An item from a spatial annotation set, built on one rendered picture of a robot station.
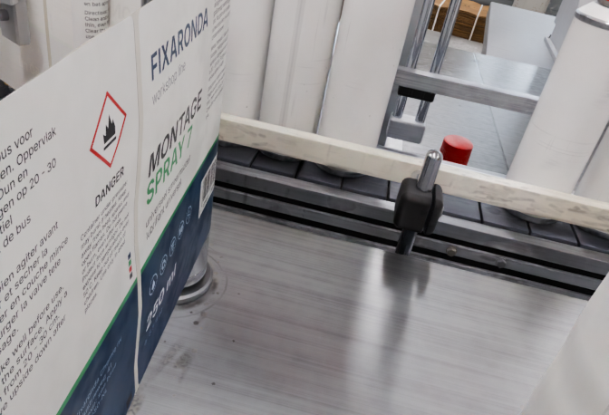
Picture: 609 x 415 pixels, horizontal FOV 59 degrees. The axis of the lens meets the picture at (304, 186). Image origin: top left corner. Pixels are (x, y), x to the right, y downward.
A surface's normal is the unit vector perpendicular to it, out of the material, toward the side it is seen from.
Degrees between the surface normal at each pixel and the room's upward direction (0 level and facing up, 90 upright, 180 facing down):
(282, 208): 90
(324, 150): 90
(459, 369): 0
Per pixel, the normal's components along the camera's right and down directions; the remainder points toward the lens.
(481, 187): -0.18, 0.50
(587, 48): -0.78, 0.22
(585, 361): -0.98, -0.18
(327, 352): 0.16, -0.84
